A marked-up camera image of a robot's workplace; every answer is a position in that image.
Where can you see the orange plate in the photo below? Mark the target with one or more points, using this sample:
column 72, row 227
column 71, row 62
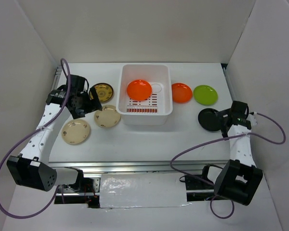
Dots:
column 139, row 90
column 181, row 93

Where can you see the white foil-taped panel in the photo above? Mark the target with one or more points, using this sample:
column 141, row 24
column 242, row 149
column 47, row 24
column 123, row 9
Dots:
column 142, row 190

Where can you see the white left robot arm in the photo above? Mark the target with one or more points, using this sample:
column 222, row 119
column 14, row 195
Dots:
column 30, row 168

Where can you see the green plate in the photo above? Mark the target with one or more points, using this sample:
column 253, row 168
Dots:
column 205, row 95

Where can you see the cream patterned plate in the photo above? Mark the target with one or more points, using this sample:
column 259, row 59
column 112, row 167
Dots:
column 108, row 117
column 75, row 131

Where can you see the yellow brown patterned plate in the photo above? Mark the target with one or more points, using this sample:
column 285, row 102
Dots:
column 104, row 92

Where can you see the white plastic bin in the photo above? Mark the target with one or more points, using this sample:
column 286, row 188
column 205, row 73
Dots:
column 155, row 109

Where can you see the aluminium table rail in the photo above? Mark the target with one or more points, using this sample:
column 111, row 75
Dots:
column 135, row 167

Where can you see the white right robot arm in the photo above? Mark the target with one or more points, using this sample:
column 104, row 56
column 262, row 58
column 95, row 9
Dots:
column 239, row 179

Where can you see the black plate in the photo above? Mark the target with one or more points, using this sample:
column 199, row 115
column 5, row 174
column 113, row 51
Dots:
column 210, row 119

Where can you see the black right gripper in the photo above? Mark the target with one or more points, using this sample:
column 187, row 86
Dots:
column 223, row 128

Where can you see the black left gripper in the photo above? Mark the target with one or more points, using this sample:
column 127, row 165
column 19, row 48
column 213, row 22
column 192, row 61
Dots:
column 93, row 105

